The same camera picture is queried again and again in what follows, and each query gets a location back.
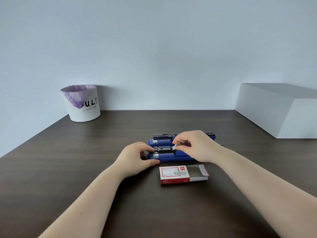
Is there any white round bin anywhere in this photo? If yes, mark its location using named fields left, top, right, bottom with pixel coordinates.
left=60, top=85, right=101, bottom=122

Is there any blue stapler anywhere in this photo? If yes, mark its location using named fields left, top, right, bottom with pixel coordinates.
left=148, top=145, right=196, bottom=163
left=148, top=132, right=216, bottom=147

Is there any silver staple strip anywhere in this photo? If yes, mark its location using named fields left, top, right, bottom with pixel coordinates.
left=173, top=142, right=192, bottom=150

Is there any red and white staple box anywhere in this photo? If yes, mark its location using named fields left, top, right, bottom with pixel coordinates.
left=159, top=164, right=210, bottom=185

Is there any person's right hand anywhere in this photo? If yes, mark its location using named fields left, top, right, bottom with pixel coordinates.
left=172, top=130, right=228, bottom=163

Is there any white rectangular box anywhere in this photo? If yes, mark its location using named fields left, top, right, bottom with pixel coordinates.
left=234, top=83, right=317, bottom=139

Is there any person's left forearm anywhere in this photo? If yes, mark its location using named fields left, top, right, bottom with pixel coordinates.
left=38, top=163, right=127, bottom=238

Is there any purple bin liner bag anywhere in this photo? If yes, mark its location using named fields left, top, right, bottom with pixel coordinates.
left=62, top=85, right=97, bottom=109

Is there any person's right forearm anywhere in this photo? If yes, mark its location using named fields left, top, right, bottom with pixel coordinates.
left=215, top=148, right=317, bottom=238

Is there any person's left hand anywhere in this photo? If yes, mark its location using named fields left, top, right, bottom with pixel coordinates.
left=113, top=142, right=161, bottom=178

